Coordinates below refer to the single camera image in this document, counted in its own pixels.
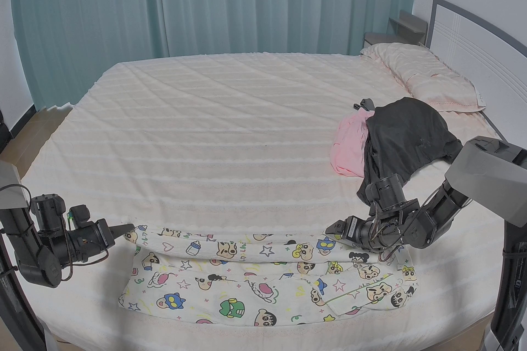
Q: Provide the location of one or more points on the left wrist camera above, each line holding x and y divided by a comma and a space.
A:
80, 217

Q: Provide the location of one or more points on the pink garment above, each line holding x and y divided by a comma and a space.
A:
350, 143

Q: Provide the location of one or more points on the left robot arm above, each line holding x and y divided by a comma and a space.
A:
41, 267

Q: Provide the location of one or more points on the cream pillow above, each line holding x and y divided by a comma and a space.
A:
424, 73

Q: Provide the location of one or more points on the bed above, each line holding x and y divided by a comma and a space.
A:
206, 127

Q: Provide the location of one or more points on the dark grey garment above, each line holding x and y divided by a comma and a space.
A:
364, 103

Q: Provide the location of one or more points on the grey bedside table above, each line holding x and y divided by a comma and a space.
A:
407, 26

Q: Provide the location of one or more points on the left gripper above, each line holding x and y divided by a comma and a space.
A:
88, 242

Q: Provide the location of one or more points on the black garment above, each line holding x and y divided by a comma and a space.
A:
403, 135

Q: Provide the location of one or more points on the black slatted furniture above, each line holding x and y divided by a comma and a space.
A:
3, 131

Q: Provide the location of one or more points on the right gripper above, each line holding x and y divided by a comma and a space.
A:
364, 234

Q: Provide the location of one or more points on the white printed pyjama top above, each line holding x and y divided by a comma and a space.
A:
247, 279

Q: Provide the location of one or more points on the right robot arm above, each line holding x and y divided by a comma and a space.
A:
486, 172

